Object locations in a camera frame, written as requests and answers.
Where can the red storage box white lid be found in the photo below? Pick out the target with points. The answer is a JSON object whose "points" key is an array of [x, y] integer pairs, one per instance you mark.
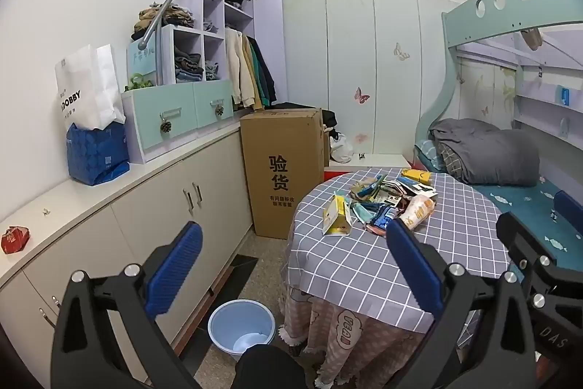
{"points": [[373, 163]]}

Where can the lilac bedside shelf panel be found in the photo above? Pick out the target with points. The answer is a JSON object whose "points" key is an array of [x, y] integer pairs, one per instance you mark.
{"points": [[546, 106]]}

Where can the dark folded jeans stack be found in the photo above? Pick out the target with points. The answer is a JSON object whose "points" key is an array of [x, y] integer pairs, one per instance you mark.
{"points": [[189, 67]]}

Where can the pine cone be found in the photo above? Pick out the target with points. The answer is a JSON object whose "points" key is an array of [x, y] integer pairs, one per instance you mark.
{"points": [[165, 127], [219, 111]]}

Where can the tall cardboard box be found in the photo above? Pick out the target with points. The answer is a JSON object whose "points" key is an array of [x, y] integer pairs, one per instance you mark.
{"points": [[278, 161]]}

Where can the grey folded garment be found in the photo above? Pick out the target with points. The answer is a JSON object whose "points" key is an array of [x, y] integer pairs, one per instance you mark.
{"points": [[210, 26]]}

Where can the black hanging jacket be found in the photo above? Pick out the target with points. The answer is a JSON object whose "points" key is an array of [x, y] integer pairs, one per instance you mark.
{"points": [[269, 74]]}

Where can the black cloth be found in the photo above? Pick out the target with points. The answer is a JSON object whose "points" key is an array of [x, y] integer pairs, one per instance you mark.
{"points": [[291, 105]]}

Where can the cream hanging jacket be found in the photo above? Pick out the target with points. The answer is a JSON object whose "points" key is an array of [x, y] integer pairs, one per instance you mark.
{"points": [[234, 70]]}

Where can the teal drawer unit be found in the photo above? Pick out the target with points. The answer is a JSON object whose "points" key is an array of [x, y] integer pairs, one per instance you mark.
{"points": [[182, 111]]}

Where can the blue plastic trash bin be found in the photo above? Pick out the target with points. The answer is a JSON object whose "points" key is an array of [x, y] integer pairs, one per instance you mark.
{"points": [[227, 316]]}

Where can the black bag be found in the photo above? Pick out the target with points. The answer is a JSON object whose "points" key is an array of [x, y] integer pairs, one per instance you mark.
{"points": [[329, 120]]}

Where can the black white card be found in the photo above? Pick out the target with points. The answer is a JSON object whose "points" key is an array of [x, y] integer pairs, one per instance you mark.
{"points": [[416, 190]]}

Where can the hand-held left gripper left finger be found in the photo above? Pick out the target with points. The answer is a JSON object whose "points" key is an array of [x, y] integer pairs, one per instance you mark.
{"points": [[175, 266]]}

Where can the white wardrobe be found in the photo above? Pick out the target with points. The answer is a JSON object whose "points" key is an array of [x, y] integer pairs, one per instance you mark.
{"points": [[350, 42]]}

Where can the red snack packet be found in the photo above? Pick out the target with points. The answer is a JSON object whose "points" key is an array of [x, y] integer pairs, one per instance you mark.
{"points": [[14, 239]]}

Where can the green artificial plant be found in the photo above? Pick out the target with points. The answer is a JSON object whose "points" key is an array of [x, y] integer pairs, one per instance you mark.
{"points": [[139, 84]]}

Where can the blue tissue package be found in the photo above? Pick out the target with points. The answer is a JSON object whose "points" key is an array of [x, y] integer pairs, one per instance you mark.
{"points": [[98, 152]]}

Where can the blue checked pillow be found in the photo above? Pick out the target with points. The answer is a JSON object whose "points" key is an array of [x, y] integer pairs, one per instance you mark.
{"points": [[428, 154]]}

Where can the beige low cabinet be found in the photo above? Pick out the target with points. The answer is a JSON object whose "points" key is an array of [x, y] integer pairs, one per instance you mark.
{"points": [[150, 211]]}

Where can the green hanging garment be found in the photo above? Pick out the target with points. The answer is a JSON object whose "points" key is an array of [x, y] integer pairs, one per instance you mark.
{"points": [[264, 65]]}

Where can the faint pink butterfly sticker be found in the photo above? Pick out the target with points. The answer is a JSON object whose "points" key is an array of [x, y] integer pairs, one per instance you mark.
{"points": [[360, 138]]}

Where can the tan hanging jacket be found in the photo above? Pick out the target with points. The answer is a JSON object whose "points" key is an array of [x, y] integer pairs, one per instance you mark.
{"points": [[256, 74]]}

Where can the grey quilt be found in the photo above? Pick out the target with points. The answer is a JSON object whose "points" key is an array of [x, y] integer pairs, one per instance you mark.
{"points": [[483, 152]]}

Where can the light blue storage box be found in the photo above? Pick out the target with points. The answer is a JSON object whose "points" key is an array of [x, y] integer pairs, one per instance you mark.
{"points": [[143, 56]]}

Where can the brown hanging toy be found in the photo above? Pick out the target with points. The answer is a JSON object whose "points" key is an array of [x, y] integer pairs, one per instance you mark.
{"points": [[530, 38]]}

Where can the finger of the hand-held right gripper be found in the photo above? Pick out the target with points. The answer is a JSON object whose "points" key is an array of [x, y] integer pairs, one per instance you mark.
{"points": [[570, 209], [517, 238]]}

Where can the grey checked tablecloth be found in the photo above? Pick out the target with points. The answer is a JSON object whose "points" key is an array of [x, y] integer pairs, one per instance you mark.
{"points": [[364, 266]]}

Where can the white plastic bag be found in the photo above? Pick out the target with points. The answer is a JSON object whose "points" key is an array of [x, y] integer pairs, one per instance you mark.
{"points": [[340, 149]]}

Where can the brown folded clothes pile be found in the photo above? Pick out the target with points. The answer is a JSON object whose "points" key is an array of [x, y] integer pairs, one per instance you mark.
{"points": [[168, 17]]}

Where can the white paper bag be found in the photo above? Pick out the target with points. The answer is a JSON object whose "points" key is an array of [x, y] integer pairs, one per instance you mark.
{"points": [[91, 88]]}

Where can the pink fluffy slipper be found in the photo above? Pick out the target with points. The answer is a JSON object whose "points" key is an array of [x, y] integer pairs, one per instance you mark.
{"points": [[346, 325]]}

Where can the small blue box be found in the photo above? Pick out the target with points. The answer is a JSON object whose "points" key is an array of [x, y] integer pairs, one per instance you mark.
{"points": [[564, 96]]}

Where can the teal crumpled wrapper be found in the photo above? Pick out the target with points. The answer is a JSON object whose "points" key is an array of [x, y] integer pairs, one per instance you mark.
{"points": [[360, 211]]}

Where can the yellow butterfly sticker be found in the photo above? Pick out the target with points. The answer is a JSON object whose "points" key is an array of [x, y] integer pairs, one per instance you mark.
{"points": [[401, 51]]}

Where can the mint bunk bed frame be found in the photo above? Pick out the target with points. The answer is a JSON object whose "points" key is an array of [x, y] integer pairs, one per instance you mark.
{"points": [[460, 24]]}

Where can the yellow milk carton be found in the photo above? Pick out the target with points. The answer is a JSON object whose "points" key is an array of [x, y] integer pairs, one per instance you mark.
{"points": [[336, 218]]}

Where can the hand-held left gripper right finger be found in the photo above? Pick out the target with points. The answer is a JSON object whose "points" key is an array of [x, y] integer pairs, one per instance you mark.
{"points": [[414, 268]]}

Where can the yellow small box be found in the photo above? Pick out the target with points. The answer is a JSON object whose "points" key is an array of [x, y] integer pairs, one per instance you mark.
{"points": [[416, 176]]}

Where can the blue snack packet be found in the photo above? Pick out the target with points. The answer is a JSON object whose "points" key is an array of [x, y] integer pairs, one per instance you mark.
{"points": [[382, 218]]}

